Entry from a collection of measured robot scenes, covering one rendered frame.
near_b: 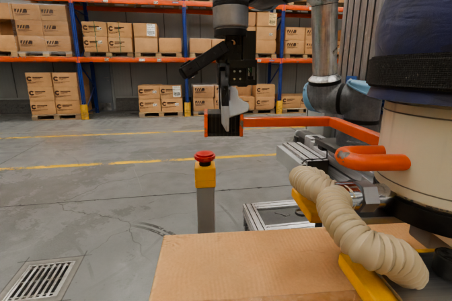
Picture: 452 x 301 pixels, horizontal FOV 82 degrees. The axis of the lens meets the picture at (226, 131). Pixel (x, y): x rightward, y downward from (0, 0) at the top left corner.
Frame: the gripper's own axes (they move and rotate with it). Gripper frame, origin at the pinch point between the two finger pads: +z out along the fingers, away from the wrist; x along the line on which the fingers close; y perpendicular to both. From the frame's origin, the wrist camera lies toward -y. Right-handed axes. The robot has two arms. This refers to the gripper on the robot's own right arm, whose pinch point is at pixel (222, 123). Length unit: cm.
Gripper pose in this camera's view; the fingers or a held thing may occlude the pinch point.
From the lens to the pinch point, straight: 59.6
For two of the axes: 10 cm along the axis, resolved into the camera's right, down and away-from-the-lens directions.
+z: 0.1, 9.7, 2.3
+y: 10.0, -0.3, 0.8
